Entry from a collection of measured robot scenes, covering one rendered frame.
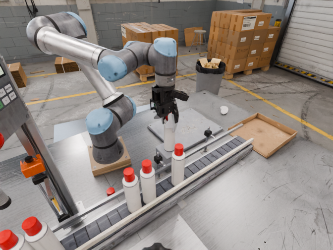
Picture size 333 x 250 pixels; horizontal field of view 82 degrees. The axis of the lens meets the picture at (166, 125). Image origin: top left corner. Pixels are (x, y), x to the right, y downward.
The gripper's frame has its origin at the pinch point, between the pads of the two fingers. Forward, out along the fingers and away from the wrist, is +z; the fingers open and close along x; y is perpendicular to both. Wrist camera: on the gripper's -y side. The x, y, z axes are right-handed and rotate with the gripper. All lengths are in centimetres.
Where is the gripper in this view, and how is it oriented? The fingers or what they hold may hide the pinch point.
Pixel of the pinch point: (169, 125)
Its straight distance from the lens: 83.6
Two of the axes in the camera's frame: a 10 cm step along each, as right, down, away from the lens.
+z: 0.0, 8.1, 5.9
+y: -8.1, 3.4, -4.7
